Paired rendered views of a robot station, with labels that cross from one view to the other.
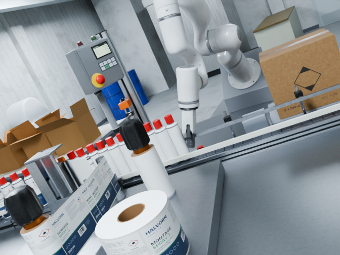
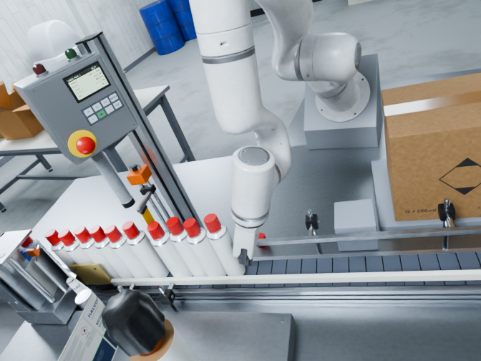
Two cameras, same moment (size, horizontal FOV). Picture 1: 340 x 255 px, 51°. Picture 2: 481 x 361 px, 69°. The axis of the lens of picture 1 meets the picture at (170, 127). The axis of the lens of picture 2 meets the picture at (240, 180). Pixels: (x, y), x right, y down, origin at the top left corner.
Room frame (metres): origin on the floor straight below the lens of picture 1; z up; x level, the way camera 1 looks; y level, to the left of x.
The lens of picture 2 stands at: (0.80, -0.18, 1.60)
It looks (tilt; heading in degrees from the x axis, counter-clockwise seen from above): 35 degrees down; 6
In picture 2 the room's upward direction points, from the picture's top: 21 degrees counter-clockwise
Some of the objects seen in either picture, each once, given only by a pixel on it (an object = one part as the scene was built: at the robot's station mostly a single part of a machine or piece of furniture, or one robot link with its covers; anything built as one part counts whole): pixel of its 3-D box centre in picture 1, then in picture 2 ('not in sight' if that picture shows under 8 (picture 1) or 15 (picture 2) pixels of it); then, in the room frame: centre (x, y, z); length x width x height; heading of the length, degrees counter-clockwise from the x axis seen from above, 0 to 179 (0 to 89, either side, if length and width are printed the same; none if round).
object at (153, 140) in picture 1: (155, 144); (187, 248); (1.46, 0.09, 0.98); 0.05 x 0.05 x 0.20
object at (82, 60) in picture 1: (96, 66); (81, 107); (1.58, 0.18, 1.38); 0.17 x 0.10 x 0.19; 127
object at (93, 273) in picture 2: not in sight; (91, 274); (1.53, 0.40, 0.94); 0.10 x 0.01 x 0.09; 72
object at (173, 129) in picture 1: (177, 137); (224, 246); (1.43, -0.01, 0.98); 0.05 x 0.05 x 0.20
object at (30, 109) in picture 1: (39, 134); (71, 68); (6.24, 2.13, 0.66); 0.66 x 0.59 x 1.31; 151
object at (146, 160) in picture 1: (146, 159); (159, 350); (1.17, 0.12, 1.03); 0.09 x 0.09 x 0.30
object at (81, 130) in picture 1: (70, 127); not in sight; (3.20, 0.82, 0.97); 0.51 x 0.42 x 0.37; 156
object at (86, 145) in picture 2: (99, 79); (84, 145); (1.50, 0.18, 1.32); 0.04 x 0.03 x 0.04; 127
